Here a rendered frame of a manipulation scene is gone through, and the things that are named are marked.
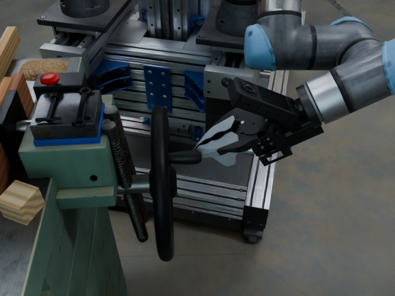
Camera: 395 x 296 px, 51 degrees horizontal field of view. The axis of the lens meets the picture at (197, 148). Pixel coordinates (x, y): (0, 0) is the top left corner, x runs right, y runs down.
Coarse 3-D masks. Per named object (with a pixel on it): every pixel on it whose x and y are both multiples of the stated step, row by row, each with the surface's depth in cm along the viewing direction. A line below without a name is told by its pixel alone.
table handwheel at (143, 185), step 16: (160, 112) 71; (160, 128) 67; (160, 144) 65; (160, 160) 64; (144, 176) 77; (160, 176) 64; (144, 192) 77; (160, 192) 64; (176, 192) 76; (160, 208) 64; (160, 224) 65; (160, 240) 66; (160, 256) 70
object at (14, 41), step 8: (8, 32) 93; (16, 32) 96; (0, 40) 91; (8, 40) 91; (16, 40) 96; (0, 48) 88; (8, 48) 90; (16, 48) 95; (0, 56) 86; (8, 56) 90; (0, 64) 86; (8, 64) 90; (0, 72) 86; (0, 80) 85
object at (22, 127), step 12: (12, 96) 67; (12, 108) 66; (0, 120) 62; (12, 120) 66; (24, 120) 68; (0, 132) 63; (12, 132) 65; (24, 132) 67; (12, 144) 65; (12, 156) 66
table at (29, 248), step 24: (24, 168) 68; (48, 192) 65; (72, 192) 68; (96, 192) 68; (0, 216) 61; (48, 216) 64; (0, 240) 58; (24, 240) 58; (48, 240) 63; (0, 264) 55; (24, 264) 55; (0, 288) 53; (24, 288) 53
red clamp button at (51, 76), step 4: (52, 72) 67; (44, 76) 66; (48, 76) 66; (52, 76) 66; (56, 76) 66; (40, 80) 65; (44, 80) 65; (48, 80) 65; (52, 80) 65; (56, 80) 66; (44, 84) 65; (48, 84) 65; (52, 84) 65
